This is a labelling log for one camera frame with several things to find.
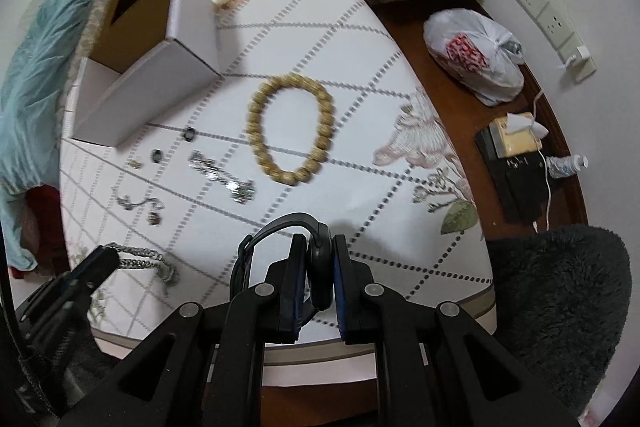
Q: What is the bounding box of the black smart band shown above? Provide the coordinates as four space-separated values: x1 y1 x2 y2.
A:
229 212 334 311

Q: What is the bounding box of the silver chain necklace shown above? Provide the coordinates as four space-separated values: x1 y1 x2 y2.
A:
106 241 180 289

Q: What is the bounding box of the thin silver chain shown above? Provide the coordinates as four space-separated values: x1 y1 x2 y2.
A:
115 193 165 214

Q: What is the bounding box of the small silver earring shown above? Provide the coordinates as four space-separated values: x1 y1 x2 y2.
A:
148 212 162 225

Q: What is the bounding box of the silver rhinestone bracelet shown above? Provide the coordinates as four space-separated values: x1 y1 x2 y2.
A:
188 150 258 205

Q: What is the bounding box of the white cardboard box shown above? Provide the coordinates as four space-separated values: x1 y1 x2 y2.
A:
70 0 221 147

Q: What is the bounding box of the wooden bead bracelet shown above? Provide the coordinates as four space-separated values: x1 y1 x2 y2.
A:
245 74 336 186

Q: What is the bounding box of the teal blanket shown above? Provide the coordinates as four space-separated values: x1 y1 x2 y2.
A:
1 0 93 272

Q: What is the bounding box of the patterned tablecloth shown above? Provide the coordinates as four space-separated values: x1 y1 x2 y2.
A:
58 0 497 358

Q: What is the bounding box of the black fluffy stool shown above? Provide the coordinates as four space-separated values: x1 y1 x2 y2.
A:
487 225 632 416

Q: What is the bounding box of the black box on floor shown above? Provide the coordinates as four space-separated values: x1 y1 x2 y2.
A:
474 124 551 225

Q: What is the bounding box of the tissue pack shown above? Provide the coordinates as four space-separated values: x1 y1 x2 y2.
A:
488 112 549 158

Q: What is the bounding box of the plastic bottle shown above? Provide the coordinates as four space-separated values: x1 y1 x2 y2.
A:
546 155 589 179

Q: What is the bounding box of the white plastic bag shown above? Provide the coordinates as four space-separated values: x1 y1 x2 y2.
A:
423 9 524 106

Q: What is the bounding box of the white charger plug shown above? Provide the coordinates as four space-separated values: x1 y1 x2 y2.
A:
565 46 591 67

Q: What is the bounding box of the white charger cable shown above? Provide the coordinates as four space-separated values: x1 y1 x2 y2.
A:
527 56 576 233

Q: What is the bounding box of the wall socket strip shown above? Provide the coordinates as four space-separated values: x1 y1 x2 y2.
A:
515 0 597 82

